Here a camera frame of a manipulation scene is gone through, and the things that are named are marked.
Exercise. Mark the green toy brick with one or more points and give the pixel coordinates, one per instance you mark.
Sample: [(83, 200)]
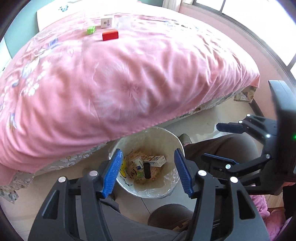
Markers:
[(91, 30)]

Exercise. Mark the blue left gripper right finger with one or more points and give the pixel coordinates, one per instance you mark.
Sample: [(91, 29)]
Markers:
[(187, 170)]

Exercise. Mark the white cardboard box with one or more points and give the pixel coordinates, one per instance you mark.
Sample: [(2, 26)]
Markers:
[(106, 23)]

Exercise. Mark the red block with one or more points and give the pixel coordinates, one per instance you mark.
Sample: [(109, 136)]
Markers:
[(110, 35)]

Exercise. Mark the cream bed headboard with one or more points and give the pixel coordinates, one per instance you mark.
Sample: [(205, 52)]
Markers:
[(57, 10)]

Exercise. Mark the small white box in bin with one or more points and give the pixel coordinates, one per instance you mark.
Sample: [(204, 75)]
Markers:
[(155, 161)]

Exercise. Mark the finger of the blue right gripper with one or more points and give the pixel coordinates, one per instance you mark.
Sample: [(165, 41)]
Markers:
[(231, 127), (218, 163)]

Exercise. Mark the black cylinder in bin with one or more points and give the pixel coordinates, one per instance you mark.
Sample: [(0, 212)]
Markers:
[(147, 170)]

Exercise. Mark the white round trash bin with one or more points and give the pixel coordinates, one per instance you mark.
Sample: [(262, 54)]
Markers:
[(151, 142)]

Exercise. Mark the window frame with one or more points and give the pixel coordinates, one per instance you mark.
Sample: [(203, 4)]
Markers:
[(267, 21)]

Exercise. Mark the pink floral bed quilt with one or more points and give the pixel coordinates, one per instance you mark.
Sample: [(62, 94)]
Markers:
[(66, 92)]

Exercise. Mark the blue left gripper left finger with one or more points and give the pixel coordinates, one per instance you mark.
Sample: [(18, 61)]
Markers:
[(109, 171)]

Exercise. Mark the pink fuzzy garment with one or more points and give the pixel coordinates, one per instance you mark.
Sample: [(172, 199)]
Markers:
[(277, 219)]

